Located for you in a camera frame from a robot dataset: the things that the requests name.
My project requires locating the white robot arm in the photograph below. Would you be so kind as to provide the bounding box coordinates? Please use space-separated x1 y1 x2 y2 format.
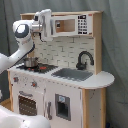
0 9 51 128

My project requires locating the wooden toy kitchen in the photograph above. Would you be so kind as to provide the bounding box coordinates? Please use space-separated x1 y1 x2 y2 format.
9 11 114 128

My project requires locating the black toy faucet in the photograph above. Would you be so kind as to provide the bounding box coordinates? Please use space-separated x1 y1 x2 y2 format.
76 51 94 70

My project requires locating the grey sink basin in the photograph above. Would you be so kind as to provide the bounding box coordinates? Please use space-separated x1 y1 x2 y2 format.
52 68 93 81

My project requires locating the black stovetop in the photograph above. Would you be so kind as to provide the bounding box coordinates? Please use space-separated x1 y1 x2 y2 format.
19 63 56 74

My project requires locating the silver cooking pot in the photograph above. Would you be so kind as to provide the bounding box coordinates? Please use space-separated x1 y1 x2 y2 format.
23 57 38 68

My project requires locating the red right stove knob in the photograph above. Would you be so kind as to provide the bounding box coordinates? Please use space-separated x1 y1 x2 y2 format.
31 81 37 87

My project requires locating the red stove knob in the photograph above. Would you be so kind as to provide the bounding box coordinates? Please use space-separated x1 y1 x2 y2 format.
31 81 37 87
12 76 19 83

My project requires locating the white cabinet door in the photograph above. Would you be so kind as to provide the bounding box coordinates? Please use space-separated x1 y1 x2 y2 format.
45 81 82 128

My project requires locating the red left stove knob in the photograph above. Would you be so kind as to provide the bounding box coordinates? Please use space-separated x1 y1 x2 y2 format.
12 76 19 83

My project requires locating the oven door with window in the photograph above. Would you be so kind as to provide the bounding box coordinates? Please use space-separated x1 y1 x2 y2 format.
18 91 37 116

